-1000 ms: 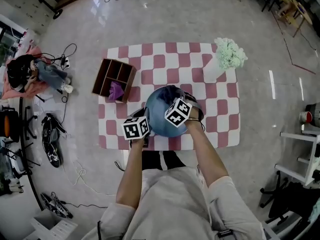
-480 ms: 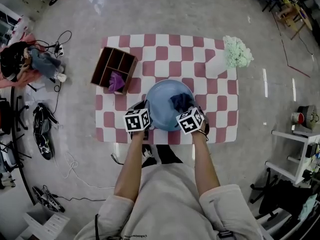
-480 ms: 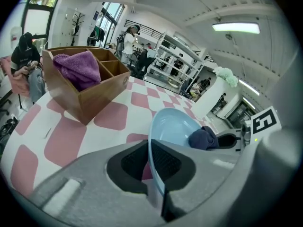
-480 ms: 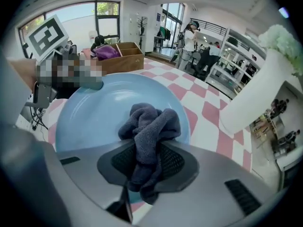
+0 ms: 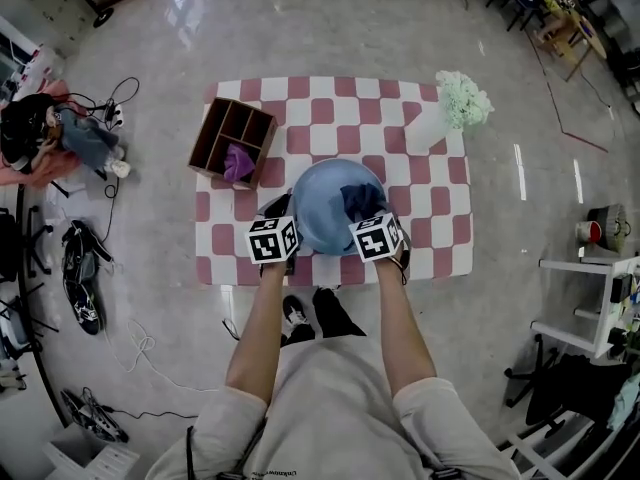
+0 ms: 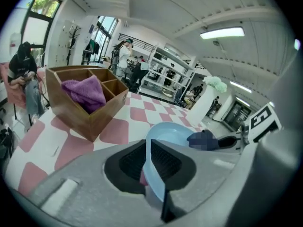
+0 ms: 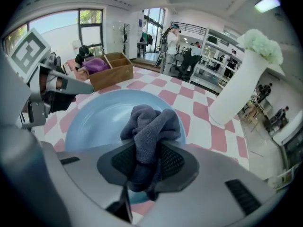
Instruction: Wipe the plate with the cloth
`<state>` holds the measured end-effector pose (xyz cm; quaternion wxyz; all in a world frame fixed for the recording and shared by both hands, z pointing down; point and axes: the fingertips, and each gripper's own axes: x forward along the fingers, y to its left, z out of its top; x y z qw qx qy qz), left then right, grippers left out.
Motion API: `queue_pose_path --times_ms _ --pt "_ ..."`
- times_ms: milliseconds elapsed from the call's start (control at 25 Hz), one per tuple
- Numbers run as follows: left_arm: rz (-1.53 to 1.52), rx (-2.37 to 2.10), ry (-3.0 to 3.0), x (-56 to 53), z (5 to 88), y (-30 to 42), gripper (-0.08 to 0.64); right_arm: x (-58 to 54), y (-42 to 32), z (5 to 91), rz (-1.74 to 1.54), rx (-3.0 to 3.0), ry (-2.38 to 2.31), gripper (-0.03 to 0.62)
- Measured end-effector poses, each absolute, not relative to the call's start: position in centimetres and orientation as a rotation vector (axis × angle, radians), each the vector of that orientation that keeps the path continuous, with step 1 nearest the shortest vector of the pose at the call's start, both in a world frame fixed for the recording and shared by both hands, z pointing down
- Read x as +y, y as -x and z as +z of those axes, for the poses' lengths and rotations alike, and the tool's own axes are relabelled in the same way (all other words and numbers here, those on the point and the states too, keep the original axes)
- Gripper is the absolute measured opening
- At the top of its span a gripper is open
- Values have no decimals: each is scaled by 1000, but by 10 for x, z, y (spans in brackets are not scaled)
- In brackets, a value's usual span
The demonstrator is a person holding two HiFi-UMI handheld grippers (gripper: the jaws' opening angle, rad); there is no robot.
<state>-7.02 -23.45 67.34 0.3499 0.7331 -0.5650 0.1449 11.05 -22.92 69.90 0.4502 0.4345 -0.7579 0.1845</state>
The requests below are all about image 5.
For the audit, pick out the black backpack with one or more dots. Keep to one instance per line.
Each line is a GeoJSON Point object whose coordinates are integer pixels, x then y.
{"type": "Point", "coordinates": [82, 308]}

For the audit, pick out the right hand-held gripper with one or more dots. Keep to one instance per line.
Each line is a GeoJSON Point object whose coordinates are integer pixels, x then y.
{"type": "Point", "coordinates": [375, 238]}

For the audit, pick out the wicker basket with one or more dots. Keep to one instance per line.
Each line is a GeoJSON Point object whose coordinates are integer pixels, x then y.
{"type": "Point", "coordinates": [612, 228]}

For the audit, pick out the person's right forearm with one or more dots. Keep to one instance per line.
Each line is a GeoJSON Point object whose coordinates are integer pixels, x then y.
{"type": "Point", "coordinates": [405, 333]}

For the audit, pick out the pink chair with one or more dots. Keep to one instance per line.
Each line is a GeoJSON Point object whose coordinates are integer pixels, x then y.
{"type": "Point", "coordinates": [50, 170]}

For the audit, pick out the white storage box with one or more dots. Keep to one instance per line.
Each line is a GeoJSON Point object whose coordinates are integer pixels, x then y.
{"type": "Point", "coordinates": [90, 460]}

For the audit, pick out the red bucket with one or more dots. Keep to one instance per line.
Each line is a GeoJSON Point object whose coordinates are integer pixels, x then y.
{"type": "Point", "coordinates": [590, 232]}

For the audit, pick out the white power strip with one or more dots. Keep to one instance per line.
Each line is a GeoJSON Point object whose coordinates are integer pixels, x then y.
{"type": "Point", "coordinates": [114, 115]}

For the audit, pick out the pink white checkered tablecloth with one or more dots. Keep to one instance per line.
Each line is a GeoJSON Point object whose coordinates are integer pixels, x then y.
{"type": "Point", "coordinates": [325, 118]}

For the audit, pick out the person's left black shoe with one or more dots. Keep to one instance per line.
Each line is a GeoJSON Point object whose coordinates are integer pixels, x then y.
{"type": "Point", "coordinates": [294, 310]}

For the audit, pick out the person's beige shirt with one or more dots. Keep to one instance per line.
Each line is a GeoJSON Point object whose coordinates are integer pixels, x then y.
{"type": "Point", "coordinates": [330, 418]}

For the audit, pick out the light blue cloth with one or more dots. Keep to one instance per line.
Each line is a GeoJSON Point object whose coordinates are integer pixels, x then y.
{"type": "Point", "coordinates": [627, 403]}

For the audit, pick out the person's left forearm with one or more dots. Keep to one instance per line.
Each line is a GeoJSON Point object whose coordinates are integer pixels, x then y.
{"type": "Point", "coordinates": [255, 343]}

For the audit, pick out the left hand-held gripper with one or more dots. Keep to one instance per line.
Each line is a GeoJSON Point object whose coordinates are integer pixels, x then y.
{"type": "Point", "coordinates": [272, 240]}

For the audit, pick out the big blue plate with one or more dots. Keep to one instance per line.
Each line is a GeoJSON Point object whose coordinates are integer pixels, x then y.
{"type": "Point", "coordinates": [317, 208]}

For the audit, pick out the person's black trousers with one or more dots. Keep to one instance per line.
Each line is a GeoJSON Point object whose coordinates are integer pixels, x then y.
{"type": "Point", "coordinates": [335, 318]}

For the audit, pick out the black office chair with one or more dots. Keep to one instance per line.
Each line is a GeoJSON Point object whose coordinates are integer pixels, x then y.
{"type": "Point", "coordinates": [575, 393]}

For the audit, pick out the dark blue cloth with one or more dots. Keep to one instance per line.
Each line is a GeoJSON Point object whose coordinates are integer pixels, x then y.
{"type": "Point", "coordinates": [362, 203]}

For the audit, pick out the pale green flower bouquet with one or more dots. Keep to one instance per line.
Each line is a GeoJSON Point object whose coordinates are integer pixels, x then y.
{"type": "Point", "coordinates": [465, 100]}

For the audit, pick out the wooden compartment box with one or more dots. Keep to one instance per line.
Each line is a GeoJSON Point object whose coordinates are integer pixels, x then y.
{"type": "Point", "coordinates": [202, 138]}

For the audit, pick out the white desk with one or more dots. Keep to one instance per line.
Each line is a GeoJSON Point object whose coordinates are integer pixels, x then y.
{"type": "Point", "coordinates": [575, 264]}

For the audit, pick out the purple cloth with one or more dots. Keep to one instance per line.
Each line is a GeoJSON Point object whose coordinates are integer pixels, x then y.
{"type": "Point", "coordinates": [237, 163]}

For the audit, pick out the white vase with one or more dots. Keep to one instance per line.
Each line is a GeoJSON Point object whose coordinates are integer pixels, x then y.
{"type": "Point", "coordinates": [425, 130]}

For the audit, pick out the round wooden table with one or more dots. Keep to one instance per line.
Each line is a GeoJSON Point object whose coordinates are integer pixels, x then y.
{"type": "Point", "coordinates": [590, 33]}

